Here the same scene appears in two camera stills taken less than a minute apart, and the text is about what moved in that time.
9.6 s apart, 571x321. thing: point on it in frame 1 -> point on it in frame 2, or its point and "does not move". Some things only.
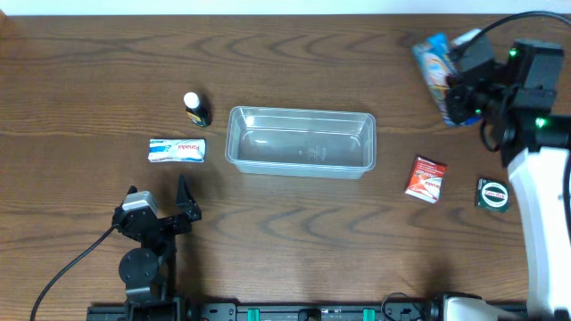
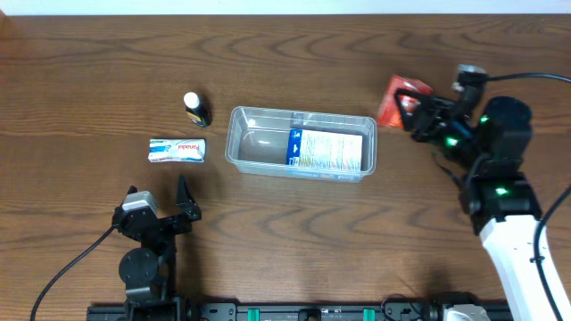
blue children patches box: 437,58 -> 325,150
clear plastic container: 300,143 does not move
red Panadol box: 426,180 -> 390,113
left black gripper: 161,222 does not move
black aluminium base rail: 300,312 does not move
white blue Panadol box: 177,150 does not move
